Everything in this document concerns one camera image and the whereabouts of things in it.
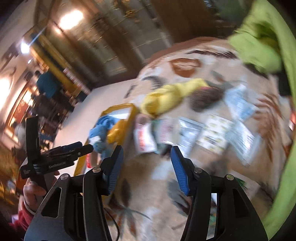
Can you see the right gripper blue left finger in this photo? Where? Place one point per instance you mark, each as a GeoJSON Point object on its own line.
{"type": "Point", "coordinates": [113, 168]}

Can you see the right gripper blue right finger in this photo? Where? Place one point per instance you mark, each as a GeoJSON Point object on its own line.
{"type": "Point", "coordinates": [183, 168]}

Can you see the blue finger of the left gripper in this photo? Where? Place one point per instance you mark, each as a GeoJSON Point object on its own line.
{"type": "Point", "coordinates": [72, 146]}

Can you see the silver foil packet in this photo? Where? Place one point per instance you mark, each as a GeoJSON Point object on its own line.
{"type": "Point", "coordinates": [188, 132]}

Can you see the red white packet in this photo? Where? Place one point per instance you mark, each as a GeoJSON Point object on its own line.
{"type": "Point", "coordinates": [142, 135]}

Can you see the lemon print packet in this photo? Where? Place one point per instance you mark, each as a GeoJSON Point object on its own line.
{"type": "Point", "coordinates": [212, 136]}

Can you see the white black-text packet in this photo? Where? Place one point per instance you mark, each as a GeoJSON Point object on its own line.
{"type": "Point", "coordinates": [244, 142]}

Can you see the yellow towel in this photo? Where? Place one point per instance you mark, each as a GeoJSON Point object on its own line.
{"type": "Point", "coordinates": [168, 96]}

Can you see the white blue desiccant packet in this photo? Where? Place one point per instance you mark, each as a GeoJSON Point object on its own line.
{"type": "Point", "coordinates": [240, 102]}

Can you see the brown furry plush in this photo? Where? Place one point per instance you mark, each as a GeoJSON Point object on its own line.
{"type": "Point", "coordinates": [204, 97]}

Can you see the left hand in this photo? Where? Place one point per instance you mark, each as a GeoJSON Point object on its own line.
{"type": "Point", "coordinates": [33, 195]}

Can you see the blue cloth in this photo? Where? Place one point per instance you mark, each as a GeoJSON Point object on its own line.
{"type": "Point", "coordinates": [98, 135]}

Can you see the person in teal shirt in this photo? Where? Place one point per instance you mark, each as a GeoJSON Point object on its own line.
{"type": "Point", "coordinates": [51, 87]}

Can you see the leaf patterned beige blanket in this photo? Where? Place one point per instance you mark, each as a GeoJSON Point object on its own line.
{"type": "Point", "coordinates": [226, 118]}

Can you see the wooden glass doors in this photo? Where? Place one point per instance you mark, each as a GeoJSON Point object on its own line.
{"type": "Point", "coordinates": [89, 44]}

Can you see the lime green cloth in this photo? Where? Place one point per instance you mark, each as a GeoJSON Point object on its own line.
{"type": "Point", "coordinates": [266, 40]}

